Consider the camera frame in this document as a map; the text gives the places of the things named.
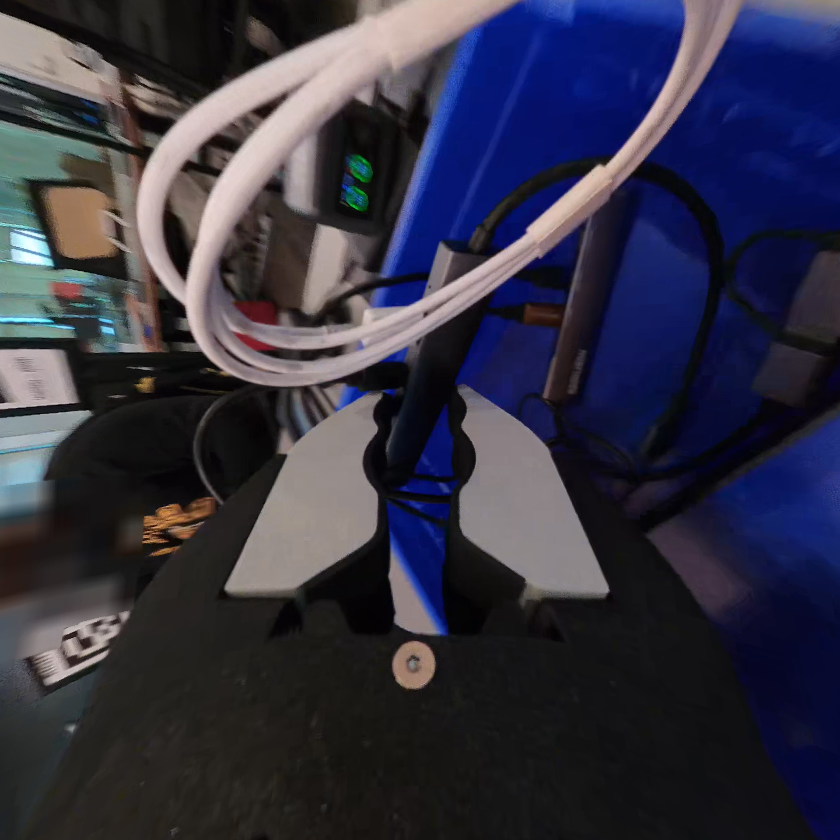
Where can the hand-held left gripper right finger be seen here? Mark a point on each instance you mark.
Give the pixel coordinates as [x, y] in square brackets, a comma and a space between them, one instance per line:
[525, 518]

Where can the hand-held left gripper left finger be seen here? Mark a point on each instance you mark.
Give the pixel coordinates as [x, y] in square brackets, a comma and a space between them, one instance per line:
[315, 518]

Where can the blue storage bin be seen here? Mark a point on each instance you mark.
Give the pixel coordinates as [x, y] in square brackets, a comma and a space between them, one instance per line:
[754, 98]

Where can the black power station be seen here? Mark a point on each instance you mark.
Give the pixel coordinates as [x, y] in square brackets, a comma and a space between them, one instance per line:
[358, 128]

